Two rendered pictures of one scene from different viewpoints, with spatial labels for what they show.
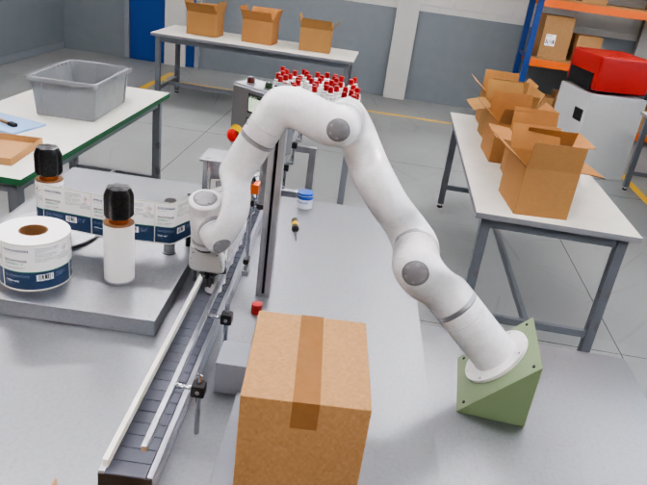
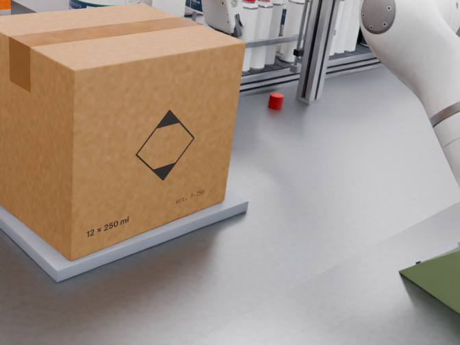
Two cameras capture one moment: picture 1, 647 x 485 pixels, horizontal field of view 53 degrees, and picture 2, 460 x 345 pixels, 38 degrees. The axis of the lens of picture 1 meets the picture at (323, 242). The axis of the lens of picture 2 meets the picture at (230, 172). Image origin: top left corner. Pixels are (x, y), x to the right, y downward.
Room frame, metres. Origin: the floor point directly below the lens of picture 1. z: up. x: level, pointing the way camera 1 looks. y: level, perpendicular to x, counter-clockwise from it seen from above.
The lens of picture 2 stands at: (0.53, -0.76, 1.37)
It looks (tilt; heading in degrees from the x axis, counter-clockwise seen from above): 26 degrees down; 42
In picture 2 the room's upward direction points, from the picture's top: 8 degrees clockwise
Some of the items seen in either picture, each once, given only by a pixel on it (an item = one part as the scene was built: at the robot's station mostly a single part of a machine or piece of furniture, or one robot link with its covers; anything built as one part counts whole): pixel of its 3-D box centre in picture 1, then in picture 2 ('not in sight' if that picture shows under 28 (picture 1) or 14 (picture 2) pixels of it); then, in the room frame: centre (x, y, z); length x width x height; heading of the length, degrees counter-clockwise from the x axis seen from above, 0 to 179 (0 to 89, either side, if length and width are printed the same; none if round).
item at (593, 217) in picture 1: (507, 216); not in sight; (4.03, -1.19, 0.39); 2.20 x 0.80 x 0.78; 176
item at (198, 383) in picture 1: (188, 402); not in sight; (1.14, 0.25, 0.91); 0.07 x 0.03 x 0.17; 89
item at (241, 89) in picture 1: (262, 118); not in sight; (1.87, 0.23, 1.38); 0.17 x 0.10 x 0.19; 54
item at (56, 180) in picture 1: (49, 188); not in sight; (1.95, 0.91, 1.04); 0.09 x 0.09 x 0.29
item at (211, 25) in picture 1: (205, 16); not in sight; (7.48, 1.64, 0.97); 0.47 x 0.41 x 0.37; 173
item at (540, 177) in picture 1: (542, 169); not in sight; (3.20, -1.05, 0.97); 0.51 x 0.42 x 0.37; 92
